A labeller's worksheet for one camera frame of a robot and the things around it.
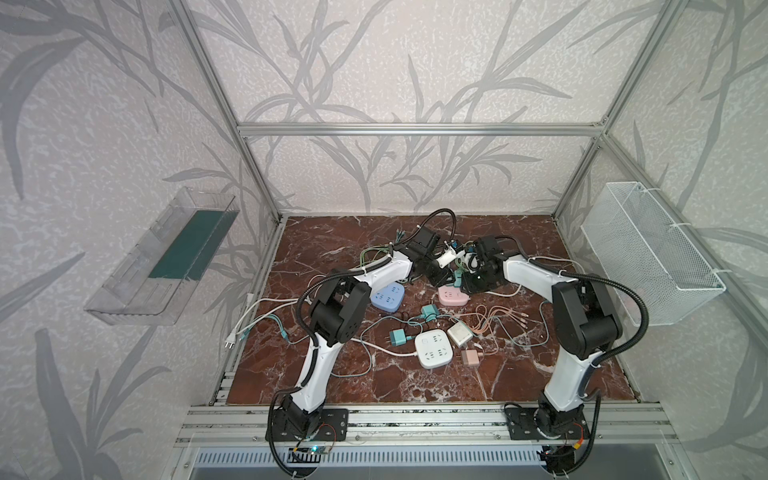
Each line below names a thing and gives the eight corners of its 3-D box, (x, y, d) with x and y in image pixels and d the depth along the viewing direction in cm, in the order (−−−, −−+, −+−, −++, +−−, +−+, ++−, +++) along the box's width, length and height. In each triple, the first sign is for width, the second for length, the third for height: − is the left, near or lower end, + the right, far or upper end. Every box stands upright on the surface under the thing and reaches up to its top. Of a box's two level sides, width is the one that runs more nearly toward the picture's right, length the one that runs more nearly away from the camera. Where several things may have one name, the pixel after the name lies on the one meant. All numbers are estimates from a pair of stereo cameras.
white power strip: (416, 368, 84) (416, 366, 82) (415, 332, 90) (415, 329, 89) (452, 368, 84) (453, 366, 82) (449, 332, 90) (450, 329, 89)
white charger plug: (459, 348, 88) (460, 345, 86) (446, 331, 91) (447, 328, 89) (473, 338, 90) (474, 334, 88) (460, 322, 93) (461, 319, 91)
